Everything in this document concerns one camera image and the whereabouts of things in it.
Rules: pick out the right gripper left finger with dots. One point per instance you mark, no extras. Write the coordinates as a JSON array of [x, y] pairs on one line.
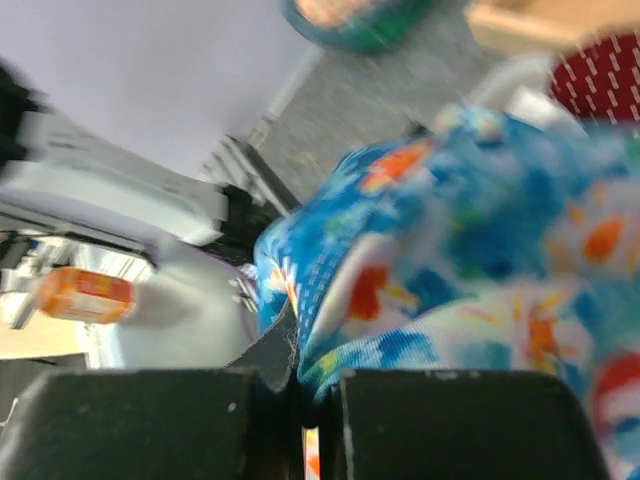
[[237, 422]]

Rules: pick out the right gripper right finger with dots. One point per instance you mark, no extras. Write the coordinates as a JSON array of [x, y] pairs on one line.
[[456, 425]]

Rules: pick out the blue floral skirt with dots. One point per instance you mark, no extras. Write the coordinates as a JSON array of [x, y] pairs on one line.
[[485, 244]]

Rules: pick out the red polka dot skirt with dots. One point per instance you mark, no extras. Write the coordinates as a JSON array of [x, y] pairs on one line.
[[600, 80]]

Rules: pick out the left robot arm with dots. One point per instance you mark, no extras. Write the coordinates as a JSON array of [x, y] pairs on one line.
[[56, 176]]

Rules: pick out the orange white bottle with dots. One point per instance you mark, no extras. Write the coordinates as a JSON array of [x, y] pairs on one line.
[[80, 295]]

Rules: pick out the white plastic laundry basket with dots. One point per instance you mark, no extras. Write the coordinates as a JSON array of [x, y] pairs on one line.
[[518, 87]]

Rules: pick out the teal laundry basket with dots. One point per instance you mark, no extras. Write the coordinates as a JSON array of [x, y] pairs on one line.
[[362, 27]]

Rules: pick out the wooden clothes rack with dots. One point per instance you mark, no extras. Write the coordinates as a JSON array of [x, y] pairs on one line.
[[515, 27]]

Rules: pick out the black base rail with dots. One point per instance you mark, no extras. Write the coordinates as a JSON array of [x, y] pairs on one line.
[[254, 201]]

